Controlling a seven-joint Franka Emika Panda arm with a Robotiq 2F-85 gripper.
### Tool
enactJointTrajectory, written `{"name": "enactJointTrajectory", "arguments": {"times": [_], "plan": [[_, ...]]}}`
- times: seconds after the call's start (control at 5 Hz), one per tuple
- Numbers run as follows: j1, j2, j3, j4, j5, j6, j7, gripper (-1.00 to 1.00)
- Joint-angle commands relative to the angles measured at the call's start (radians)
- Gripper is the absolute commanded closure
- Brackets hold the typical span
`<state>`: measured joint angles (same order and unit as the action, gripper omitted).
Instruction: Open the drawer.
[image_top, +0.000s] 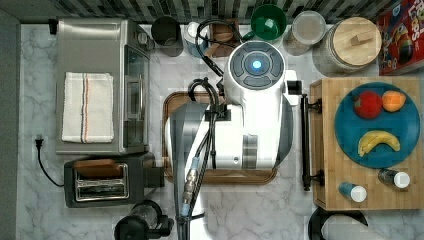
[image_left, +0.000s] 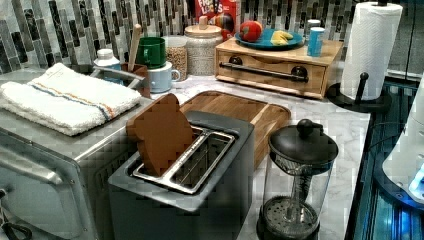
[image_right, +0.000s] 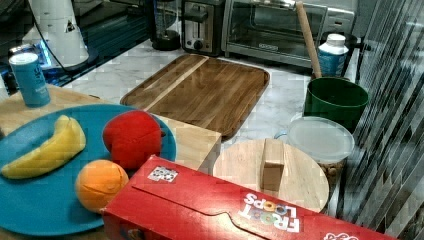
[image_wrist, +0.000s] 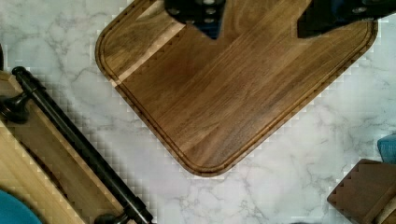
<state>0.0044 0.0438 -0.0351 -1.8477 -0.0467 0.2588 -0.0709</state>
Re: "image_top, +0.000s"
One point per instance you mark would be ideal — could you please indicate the black and white kettle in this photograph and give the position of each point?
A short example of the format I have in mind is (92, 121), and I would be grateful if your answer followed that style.
(341, 225)

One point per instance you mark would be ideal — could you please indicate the white striped dish towel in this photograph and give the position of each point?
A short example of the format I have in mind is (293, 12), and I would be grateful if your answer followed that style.
(88, 108)

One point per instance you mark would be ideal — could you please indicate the black drawer handle bar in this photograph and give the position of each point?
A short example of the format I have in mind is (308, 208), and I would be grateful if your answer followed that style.
(307, 177)

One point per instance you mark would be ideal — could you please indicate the orange fruit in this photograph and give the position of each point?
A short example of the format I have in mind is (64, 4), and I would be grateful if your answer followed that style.
(393, 101)

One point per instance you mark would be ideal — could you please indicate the red apple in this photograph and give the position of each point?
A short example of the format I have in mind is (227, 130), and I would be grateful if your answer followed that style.
(367, 104)

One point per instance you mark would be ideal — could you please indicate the black and chrome toaster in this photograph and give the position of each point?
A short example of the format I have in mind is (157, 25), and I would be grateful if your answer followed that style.
(140, 177)

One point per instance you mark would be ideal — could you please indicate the stainless steel toaster oven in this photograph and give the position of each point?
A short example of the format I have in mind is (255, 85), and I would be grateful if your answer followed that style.
(119, 47)

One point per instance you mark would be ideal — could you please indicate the yellow banana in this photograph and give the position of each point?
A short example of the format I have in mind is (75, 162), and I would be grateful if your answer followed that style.
(375, 137)

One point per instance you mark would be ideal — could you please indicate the blue round plate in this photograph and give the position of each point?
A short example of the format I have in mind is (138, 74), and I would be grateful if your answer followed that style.
(404, 124)

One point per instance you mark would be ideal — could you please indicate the brown wooden box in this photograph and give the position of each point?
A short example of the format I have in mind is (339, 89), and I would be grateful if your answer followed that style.
(226, 38)

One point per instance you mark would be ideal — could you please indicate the clear jar with white lid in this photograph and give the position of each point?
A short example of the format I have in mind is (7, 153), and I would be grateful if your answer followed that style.
(307, 29)

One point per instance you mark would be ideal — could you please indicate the dark grey metal cup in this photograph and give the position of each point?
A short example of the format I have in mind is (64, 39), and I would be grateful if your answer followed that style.
(166, 32)

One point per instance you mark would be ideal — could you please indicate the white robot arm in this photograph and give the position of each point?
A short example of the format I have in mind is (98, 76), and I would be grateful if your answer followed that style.
(250, 129)

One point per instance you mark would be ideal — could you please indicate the red cereal box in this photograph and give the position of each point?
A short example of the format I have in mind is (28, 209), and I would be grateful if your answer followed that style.
(402, 32)

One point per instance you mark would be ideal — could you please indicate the green mug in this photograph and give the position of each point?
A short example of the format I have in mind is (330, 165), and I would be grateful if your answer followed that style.
(268, 22)

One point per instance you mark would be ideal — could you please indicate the blue bottle with white cap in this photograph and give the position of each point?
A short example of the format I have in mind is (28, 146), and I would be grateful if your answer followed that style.
(189, 35)

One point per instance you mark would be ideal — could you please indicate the glass jar with wooden lid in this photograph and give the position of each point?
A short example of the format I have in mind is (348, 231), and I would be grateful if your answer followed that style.
(348, 46)

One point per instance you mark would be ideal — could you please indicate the blue shaker with white cap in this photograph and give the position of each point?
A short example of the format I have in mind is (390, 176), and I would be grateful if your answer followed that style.
(352, 191)

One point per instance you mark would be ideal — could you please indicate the wooden serving tray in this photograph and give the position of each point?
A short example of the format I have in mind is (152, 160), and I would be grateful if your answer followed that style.
(212, 176)

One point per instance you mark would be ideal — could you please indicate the slice of brown toast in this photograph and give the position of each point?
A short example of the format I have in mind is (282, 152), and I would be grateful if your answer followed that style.
(98, 168)

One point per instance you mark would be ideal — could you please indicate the dark shaker with white cap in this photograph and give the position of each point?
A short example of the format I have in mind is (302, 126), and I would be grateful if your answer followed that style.
(397, 178)

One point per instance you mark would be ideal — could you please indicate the wooden drawer cabinet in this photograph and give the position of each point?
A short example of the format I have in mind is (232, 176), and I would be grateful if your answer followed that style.
(337, 167)

